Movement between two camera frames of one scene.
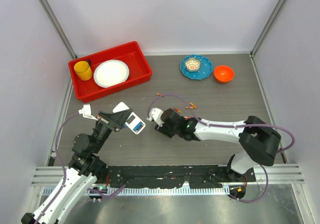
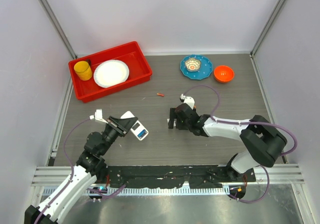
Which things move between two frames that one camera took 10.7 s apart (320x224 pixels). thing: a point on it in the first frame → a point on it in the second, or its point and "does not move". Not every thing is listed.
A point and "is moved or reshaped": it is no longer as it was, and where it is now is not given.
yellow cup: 83,70 does not move
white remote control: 133,122 is moved or reshaped
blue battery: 137,126 → 141,134
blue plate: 205,71 does not move
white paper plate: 110,72 does not move
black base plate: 197,177 does not move
